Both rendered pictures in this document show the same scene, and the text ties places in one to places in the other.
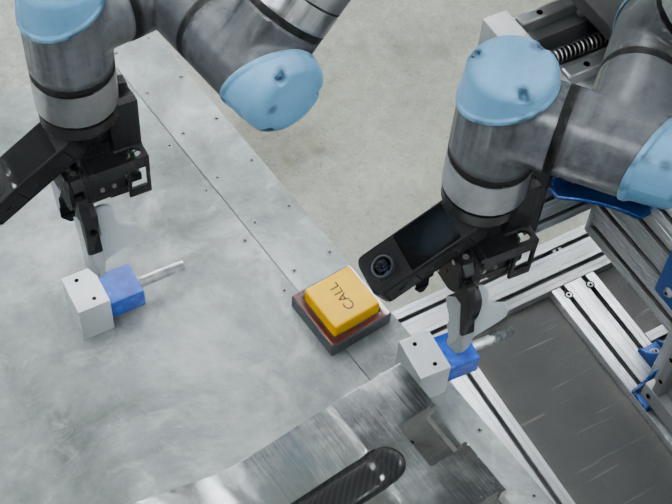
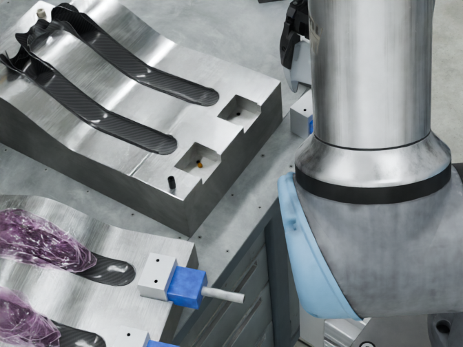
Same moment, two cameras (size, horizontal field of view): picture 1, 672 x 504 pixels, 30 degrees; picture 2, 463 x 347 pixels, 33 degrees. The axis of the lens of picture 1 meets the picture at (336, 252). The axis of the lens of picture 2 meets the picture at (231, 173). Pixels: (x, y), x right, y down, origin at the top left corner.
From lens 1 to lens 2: 0.99 m
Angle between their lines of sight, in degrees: 45
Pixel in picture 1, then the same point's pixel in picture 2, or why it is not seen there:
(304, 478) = (181, 71)
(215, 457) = not seen: hidden behind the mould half
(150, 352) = (252, 15)
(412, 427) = (248, 110)
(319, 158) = not seen: outside the picture
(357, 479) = (193, 92)
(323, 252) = not seen: hidden behind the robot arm
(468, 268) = (291, 10)
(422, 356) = (306, 102)
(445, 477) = (212, 124)
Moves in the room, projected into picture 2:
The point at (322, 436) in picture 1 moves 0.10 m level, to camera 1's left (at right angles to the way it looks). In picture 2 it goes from (211, 67) to (193, 28)
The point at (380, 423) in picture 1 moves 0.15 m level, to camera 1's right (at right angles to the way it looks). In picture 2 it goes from (233, 86) to (266, 156)
